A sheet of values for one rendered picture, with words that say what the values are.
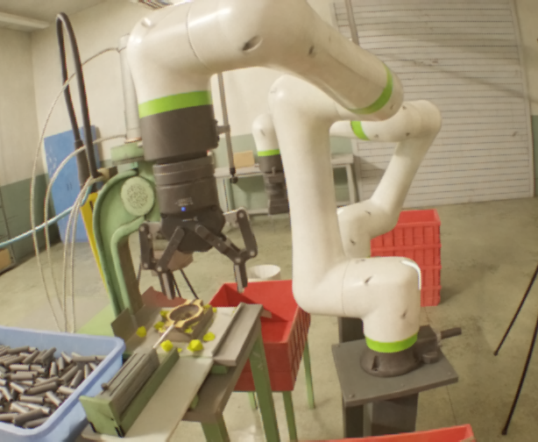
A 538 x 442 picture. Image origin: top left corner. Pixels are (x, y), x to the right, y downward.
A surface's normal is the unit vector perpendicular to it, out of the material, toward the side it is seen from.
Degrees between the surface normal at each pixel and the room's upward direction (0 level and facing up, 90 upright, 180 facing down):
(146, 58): 103
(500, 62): 90
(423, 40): 90
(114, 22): 90
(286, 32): 121
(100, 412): 90
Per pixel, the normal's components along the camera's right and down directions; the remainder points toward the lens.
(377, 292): -0.50, 0.22
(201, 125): 0.75, 0.05
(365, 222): 0.58, 0.08
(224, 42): -0.40, 0.72
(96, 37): -0.18, 0.25
